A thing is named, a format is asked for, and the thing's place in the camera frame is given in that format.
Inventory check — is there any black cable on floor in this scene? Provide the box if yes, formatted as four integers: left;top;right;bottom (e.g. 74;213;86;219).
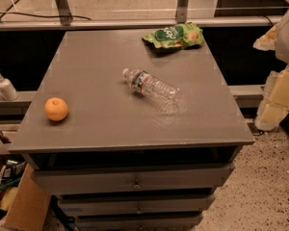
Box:
0;11;92;21

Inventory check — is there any clear plastic water bottle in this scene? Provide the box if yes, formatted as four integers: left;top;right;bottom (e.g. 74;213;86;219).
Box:
122;68;180;110

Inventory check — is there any grey drawer cabinet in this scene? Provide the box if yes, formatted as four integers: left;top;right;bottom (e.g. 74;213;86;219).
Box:
12;30;253;231

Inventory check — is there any metal frame railing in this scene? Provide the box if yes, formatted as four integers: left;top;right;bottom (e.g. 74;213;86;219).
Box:
0;0;289;31

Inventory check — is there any white pump dispenser bottle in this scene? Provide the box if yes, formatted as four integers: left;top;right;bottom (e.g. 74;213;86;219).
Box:
0;73;18;101

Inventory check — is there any green snack bag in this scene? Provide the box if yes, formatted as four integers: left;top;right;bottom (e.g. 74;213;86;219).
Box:
143;22;204;50

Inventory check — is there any brown cardboard box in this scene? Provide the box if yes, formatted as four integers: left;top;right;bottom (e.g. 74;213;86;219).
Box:
0;165;50;231

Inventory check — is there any orange fruit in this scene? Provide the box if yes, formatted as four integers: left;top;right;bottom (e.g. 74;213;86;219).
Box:
44;97;68;121

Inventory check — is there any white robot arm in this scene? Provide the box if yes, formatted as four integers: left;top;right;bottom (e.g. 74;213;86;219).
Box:
253;10;289;131

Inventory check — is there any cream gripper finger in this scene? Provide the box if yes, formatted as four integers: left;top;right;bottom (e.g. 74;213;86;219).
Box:
253;24;278;51
254;65;289;131

